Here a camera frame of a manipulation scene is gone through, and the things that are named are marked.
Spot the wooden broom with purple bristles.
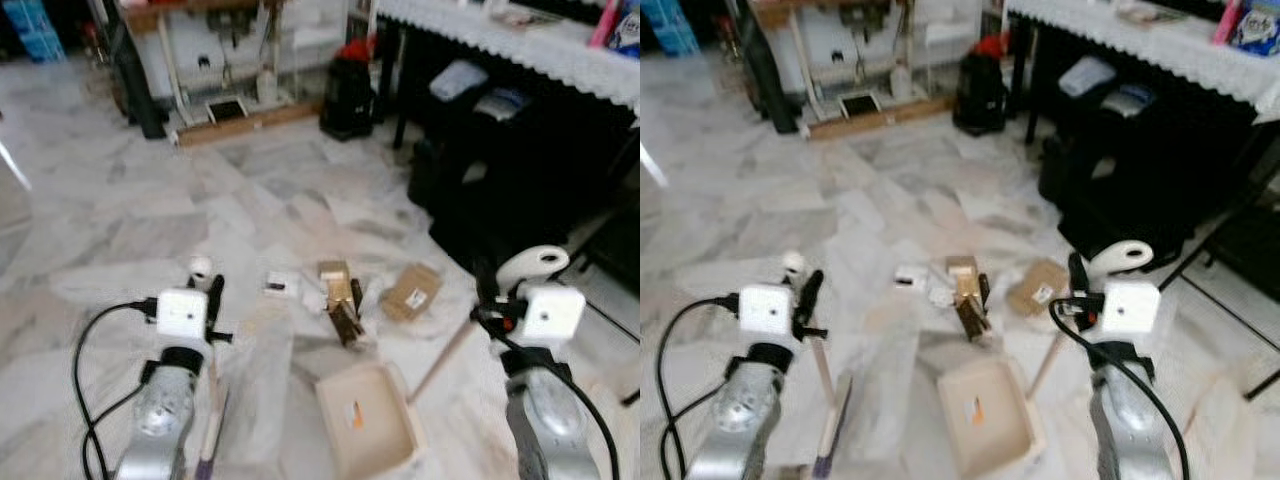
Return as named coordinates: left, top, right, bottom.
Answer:
left=805, top=335, right=854, bottom=479
left=195, top=340, right=231, bottom=480

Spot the cream dustpan with wooden handle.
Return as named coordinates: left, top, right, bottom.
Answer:
left=315, top=318, right=479, bottom=479
left=937, top=335, right=1066, bottom=479

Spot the flattened brown cardboard box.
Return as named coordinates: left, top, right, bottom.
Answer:
left=380, top=263, right=444, bottom=323
left=1005, top=258, right=1069, bottom=318

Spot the large black bag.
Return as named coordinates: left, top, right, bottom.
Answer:
left=430, top=150, right=641, bottom=296
left=1040, top=130, right=1280, bottom=266

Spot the shiny gold box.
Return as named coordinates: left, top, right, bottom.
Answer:
left=325, top=283, right=366, bottom=346
left=952, top=275, right=993, bottom=341

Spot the grey printed bag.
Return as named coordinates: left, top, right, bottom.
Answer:
left=1100, top=83, right=1159, bottom=116
left=472, top=87, right=531, bottom=121

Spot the folded white cloth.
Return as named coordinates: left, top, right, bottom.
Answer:
left=1058, top=55, right=1116, bottom=98
left=430, top=60, right=489, bottom=101

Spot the black vacuum cleaner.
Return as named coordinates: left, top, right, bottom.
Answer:
left=953, top=52, right=1009, bottom=136
left=320, top=55, right=379, bottom=141

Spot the long black bag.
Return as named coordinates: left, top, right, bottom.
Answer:
left=735, top=15, right=801, bottom=136
left=105, top=20, right=169, bottom=141

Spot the white lace tablecloth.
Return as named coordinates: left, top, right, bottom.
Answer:
left=375, top=0, right=641, bottom=111
left=1003, top=0, right=1280, bottom=113

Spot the wooden sewing table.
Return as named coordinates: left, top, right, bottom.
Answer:
left=120, top=0, right=346, bottom=126
left=750, top=0, right=986, bottom=121

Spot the slim plastic bottle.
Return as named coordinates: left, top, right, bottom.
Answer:
left=1213, top=0, right=1241, bottom=46
left=590, top=0, right=621, bottom=49

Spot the blue boxes stack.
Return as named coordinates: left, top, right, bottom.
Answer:
left=640, top=0, right=701, bottom=58
left=0, top=0, right=66, bottom=63

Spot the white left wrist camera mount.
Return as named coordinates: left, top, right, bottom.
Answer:
left=157, top=255, right=213, bottom=346
left=738, top=250, right=806, bottom=337

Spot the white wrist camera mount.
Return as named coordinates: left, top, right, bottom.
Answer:
left=157, top=255, right=213, bottom=346
left=497, top=246, right=587, bottom=346
left=1090, top=240, right=1163, bottom=341
left=738, top=250, right=806, bottom=337

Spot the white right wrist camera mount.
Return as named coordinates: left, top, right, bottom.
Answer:
left=1090, top=240, right=1163, bottom=341
left=497, top=246, right=587, bottom=346

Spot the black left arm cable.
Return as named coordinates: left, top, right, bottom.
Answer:
left=72, top=300, right=161, bottom=480
left=655, top=295, right=741, bottom=480

